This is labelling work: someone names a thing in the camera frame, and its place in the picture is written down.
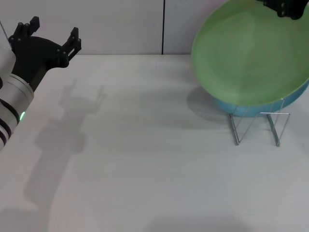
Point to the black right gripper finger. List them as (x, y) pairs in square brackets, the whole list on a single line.
[(287, 8)]

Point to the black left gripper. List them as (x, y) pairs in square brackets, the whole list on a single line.
[(36, 55)]

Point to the green plastic plate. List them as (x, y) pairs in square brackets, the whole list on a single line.
[(246, 55)]

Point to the blue plastic plate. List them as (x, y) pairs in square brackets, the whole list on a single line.
[(241, 111)]

